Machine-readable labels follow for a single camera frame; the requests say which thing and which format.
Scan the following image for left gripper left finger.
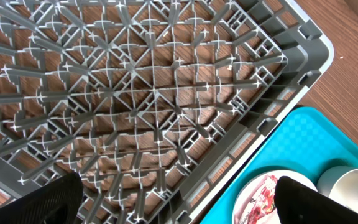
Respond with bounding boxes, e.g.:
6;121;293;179
0;173;83;224

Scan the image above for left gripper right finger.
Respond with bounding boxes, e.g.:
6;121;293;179
274;176;358;224

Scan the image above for red snack wrapper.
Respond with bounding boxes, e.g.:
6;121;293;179
244;175;278;224

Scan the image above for large white plate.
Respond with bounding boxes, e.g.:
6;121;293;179
232;170;316;224

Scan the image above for teal plastic tray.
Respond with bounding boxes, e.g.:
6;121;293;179
201;107;358;224

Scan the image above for white cup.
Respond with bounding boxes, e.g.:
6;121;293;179
316;166;358;213

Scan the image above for grey dish rack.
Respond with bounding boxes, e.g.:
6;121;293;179
0;0;334;223

